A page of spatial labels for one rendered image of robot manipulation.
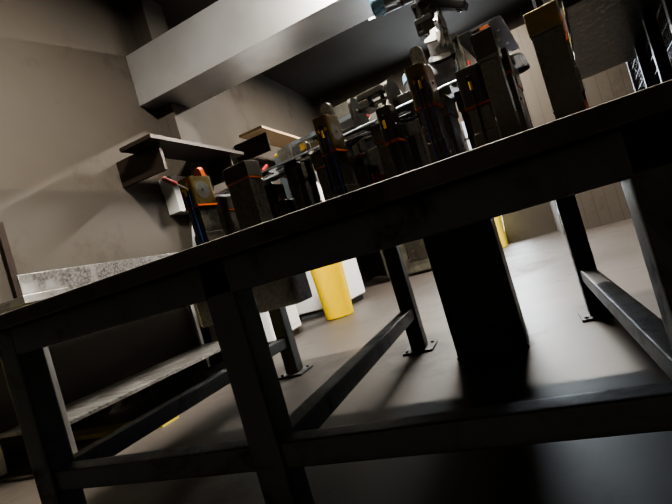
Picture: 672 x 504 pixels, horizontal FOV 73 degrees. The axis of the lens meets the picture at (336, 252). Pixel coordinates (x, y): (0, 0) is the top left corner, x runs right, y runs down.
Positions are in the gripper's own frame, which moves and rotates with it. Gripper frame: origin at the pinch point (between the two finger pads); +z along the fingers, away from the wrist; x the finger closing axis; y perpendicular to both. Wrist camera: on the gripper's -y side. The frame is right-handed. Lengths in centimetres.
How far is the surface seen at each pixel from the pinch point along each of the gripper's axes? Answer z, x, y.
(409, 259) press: 87, -486, 230
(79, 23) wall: -200, -97, 295
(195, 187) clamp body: 9, 22, 102
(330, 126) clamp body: 10.6, 20.7, 38.1
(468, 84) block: 17.7, 23.9, -6.4
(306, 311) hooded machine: 102, -273, 285
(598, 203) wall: 84, -543, -25
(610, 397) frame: 88, 65, -20
